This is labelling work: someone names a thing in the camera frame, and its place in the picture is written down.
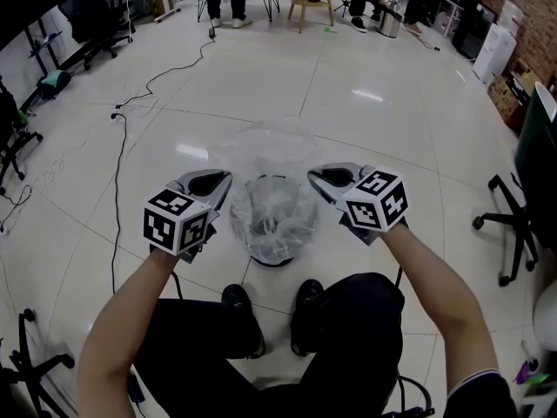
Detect black power pack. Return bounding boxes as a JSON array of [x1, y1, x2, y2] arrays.
[[126, 371, 148, 406]]

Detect person's black shoe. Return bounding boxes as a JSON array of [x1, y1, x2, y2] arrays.
[[288, 278, 326, 358], [220, 282, 267, 361]]

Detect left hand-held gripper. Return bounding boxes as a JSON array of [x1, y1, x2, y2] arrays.
[[143, 169, 233, 266]]

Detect white handled brush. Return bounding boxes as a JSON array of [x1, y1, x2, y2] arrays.
[[520, 340, 540, 372]]

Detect cardboard box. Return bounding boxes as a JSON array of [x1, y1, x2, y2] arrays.
[[486, 58, 535, 135]]

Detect black mesh waste bin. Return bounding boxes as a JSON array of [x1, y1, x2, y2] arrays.
[[229, 174, 318, 270]]

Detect black cable with adapter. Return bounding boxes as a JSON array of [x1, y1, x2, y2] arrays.
[[116, 26, 218, 109]]

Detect white tall appliance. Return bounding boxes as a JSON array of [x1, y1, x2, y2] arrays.
[[471, 23, 519, 83]]

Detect black television stand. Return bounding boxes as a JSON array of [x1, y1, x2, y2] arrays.
[[23, 15, 64, 76]]

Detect person's left leg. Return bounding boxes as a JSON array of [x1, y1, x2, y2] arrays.
[[130, 297, 266, 418]]

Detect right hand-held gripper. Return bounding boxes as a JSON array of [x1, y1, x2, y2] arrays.
[[307, 162, 409, 247]]

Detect person's left black shoe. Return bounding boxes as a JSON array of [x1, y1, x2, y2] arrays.
[[220, 282, 267, 361]]

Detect black seat with castors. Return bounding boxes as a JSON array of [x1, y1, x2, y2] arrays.
[[378, 373, 437, 418]]

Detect person's left forearm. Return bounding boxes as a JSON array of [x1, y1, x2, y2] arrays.
[[77, 245, 176, 418]]

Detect person's leg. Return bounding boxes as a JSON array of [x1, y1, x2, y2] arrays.
[[260, 272, 406, 418], [130, 297, 266, 418]]

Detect purple toy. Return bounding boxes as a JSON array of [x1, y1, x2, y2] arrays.
[[513, 359, 533, 386]]

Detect wooden stool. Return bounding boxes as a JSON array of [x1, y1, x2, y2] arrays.
[[286, 0, 336, 34]]

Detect clear plastic bin bag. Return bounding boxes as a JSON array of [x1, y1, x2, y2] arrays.
[[218, 117, 324, 264]]

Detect person's right black shoe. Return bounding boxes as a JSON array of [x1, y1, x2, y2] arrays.
[[288, 278, 326, 358]]

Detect person's right forearm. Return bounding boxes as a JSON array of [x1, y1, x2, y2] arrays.
[[381, 222, 500, 402]]

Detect black chair base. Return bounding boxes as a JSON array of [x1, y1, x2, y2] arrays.
[[0, 307, 77, 418]]

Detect black tall office chair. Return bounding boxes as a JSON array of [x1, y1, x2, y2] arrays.
[[472, 79, 557, 287]]

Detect steel round bin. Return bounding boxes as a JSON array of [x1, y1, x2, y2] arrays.
[[376, 8, 404, 40]]

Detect person's right leg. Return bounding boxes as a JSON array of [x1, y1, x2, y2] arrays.
[[260, 272, 406, 418]]

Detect long black cable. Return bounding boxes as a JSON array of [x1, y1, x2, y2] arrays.
[[109, 110, 130, 296]]

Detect white carton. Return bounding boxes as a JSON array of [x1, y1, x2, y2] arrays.
[[498, 0, 526, 38]]

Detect thin white cable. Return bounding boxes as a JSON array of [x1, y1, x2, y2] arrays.
[[0, 124, 95, 234]]

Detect black cabinet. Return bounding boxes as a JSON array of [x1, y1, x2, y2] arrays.
[[451, 0, 498, 61]]

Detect person's short-sleeved shirt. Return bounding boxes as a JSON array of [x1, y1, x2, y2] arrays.
[[443, 367, 520, 418]]

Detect white low shelf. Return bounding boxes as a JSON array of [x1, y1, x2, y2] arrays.
[[520, 381, 557, 418]]

